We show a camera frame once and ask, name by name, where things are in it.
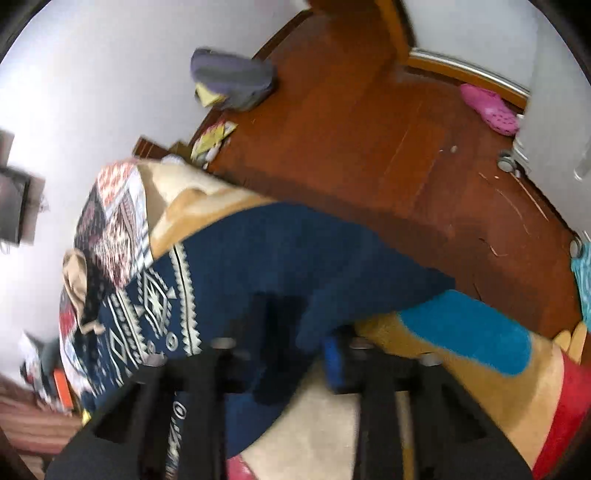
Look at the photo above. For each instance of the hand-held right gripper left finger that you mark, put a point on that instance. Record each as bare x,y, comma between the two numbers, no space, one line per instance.
203,392

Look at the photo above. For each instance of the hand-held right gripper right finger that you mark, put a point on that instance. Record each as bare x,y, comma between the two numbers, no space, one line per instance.
333,364

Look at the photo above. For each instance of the navy patterned sweater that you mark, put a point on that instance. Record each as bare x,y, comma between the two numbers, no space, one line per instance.
277,258

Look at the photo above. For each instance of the orange object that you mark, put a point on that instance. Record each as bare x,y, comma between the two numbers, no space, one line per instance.
63,390

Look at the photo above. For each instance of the tan garment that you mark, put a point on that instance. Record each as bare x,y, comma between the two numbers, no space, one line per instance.
76,281

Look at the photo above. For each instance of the striped curtain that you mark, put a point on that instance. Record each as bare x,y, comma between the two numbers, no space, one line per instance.
32,424

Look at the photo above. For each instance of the tan cartoon printed blanket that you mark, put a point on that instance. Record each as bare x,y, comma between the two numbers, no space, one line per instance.
545,383

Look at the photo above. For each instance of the brown wooden furniture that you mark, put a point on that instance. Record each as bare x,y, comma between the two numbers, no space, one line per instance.
152,147

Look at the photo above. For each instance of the yellow printed packet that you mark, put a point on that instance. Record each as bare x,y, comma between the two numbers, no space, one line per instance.
212,138

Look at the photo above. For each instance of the teal cloth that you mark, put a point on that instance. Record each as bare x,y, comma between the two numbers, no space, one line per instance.
582,286

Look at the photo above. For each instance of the yellow cloth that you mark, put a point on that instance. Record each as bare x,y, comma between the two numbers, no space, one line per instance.
207,94

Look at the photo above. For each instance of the pink clog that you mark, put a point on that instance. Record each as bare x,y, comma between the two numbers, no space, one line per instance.
489,108

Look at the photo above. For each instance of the white wheeled cabinet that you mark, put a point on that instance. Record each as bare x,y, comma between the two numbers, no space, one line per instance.
554,138

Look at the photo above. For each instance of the metal door threshold strip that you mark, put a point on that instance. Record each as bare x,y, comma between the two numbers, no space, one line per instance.
471,74

